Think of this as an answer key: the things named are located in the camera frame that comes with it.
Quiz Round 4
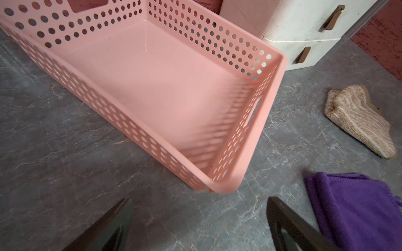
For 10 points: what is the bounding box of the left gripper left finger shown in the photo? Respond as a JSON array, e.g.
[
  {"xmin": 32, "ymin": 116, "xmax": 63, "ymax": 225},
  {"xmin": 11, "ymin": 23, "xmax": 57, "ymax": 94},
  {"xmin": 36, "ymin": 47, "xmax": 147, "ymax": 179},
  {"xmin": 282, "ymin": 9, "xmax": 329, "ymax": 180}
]
[{"xmin": 64, "ymin": 198, "xmax": 133, "ymax": 251}]

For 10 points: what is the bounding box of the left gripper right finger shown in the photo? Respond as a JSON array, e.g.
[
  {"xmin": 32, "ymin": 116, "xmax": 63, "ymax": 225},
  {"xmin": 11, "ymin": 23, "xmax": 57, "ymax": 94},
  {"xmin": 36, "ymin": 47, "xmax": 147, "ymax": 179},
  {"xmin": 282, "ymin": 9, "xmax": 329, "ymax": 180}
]
[{"xmin": 267, "ymin": 197, "xmax": 340, "ymax": 251}]

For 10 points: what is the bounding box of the purple dishcloth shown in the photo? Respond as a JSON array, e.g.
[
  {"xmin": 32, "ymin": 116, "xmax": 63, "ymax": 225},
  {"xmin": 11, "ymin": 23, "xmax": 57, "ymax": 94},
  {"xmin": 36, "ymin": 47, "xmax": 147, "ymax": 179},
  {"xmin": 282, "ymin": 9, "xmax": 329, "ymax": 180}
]
[{"xmin": 304, "ymin": 172, "xmax": 402, "ymax": 251}]

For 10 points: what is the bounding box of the striped beige dishcloth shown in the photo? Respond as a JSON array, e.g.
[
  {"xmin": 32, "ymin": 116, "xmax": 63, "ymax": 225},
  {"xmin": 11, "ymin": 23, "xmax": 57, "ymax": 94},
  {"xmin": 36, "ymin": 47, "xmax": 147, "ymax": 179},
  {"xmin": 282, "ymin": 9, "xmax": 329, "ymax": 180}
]
[{"xmin": 324, "ymin": 84, "xmax": 398, "ymax": 159}]

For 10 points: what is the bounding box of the pink plastic basket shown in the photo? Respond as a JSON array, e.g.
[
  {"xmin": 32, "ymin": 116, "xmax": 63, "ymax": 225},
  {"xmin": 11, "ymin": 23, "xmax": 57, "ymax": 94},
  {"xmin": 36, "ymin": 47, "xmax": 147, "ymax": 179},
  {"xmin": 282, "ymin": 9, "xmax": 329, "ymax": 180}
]
[{"xmin": 1, "ymin": 0, "xmax": 288, "ymax": 194}]

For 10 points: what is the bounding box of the white three-drawer organizer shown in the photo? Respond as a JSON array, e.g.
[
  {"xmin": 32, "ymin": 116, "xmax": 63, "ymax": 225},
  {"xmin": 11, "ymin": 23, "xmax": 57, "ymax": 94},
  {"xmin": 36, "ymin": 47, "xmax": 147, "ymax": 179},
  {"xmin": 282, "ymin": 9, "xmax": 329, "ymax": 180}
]
[{"xmin": 219, "ymin": 0, "xmax": 376, "ymax": 70}]

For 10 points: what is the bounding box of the right aluminium corner post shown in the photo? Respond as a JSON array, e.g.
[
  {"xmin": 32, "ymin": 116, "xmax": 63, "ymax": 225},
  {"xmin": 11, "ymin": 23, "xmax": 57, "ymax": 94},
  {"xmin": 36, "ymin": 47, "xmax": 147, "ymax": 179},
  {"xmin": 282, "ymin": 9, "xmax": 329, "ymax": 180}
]
[{"xmin": 342, "ymin": 0, "xmax": 388, "ymax": 39}]

